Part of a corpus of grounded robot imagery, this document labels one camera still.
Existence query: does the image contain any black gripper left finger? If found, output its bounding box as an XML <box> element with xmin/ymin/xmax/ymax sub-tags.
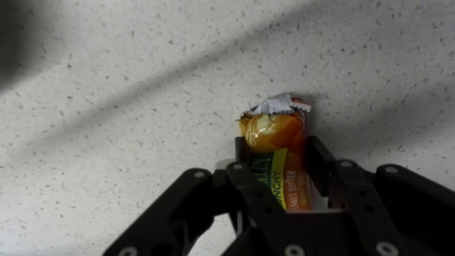
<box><xmin>102</xmin><ymin>135</ymin><xmax>291</xmax><ymax>256</ymax></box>

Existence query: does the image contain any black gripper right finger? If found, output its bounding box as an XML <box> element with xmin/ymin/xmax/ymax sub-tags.
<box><xmin>304</xmin><ymin>135</ymin><xmax>455</xmax><ymax>256</ymax></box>

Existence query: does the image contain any yellow orange snack bar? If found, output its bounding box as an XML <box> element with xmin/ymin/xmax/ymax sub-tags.
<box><xmin>237</xmin><ymin>91</ymin><xmax>315</xmax><ymax>213</ymax></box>

